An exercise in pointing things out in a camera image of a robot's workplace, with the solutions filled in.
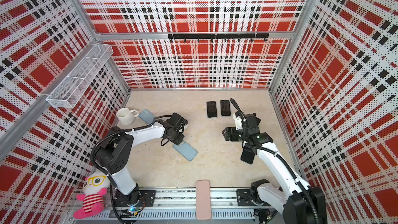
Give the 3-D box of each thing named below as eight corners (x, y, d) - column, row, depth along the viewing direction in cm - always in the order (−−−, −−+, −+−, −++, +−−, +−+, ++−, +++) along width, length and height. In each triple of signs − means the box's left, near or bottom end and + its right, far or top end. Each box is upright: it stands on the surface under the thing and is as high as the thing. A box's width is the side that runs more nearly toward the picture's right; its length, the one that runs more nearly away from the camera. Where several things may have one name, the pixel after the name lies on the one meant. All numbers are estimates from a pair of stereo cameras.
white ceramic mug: (120, 124, 103) (114, 117, 97) (124, 115, 109) (119, 107, 102) (136, 124, 103) (131, 117, 97) (139, 115, 109) (135, 107, 102)
